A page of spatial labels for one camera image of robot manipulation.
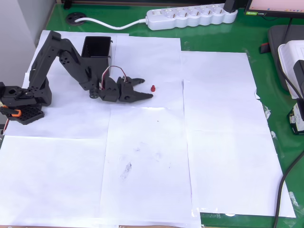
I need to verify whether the white power cable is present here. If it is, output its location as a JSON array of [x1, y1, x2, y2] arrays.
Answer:
[[74, 17, 148, 30]]

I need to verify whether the small printed carton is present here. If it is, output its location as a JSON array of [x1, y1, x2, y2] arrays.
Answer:
[[286, 96, 304, 136]]

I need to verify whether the black camera device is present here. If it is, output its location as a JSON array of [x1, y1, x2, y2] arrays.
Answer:
[[293, 59, 304, 99]]

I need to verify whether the white power strip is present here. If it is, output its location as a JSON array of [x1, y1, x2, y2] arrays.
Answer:
[[145, 3, 238, 31]]

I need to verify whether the red white servo wire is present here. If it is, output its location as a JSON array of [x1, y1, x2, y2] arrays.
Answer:
[[100, 66, 128, 91]]

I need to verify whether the grey pad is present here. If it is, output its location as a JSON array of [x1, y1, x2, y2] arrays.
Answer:
[[267, 24, 304, 92]]

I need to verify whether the black red usb stick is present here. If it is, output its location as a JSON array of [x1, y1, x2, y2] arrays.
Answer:
[[259, 42, 271, 54]]

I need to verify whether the orange black table clamp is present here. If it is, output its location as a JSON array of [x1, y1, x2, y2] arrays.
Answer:
[[0, 105, 22, 119]]

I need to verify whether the computer monitor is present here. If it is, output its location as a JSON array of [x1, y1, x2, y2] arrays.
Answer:
[[244, 0, 304, 19]]

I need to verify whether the black square box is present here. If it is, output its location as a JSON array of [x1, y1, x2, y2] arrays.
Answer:
[[81, 36, 114, 78]]

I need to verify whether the black cable grommet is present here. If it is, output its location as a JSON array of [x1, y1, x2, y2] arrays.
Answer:
[[66, 12, 87, 26]]

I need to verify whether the thick black cable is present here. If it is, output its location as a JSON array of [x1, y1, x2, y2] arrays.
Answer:
[[273, 150, 304, 228]]

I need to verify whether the white paper sheet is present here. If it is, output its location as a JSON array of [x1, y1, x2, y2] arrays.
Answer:
[[99, 105, 202, 228], [3, 76, 113, 140], [0, 135, 120, 228], [186, 99, 297, 219], [180, 50, 262, 133], [110, 35, 185, 110], [25, 30, 130, 83]]

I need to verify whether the black plug adapter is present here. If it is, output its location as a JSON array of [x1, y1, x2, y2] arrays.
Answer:
[[223, 0, 238, 13]]

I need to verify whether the white plastic container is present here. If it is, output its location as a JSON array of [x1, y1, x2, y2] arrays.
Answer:
[[277, 40, 304, 99]]

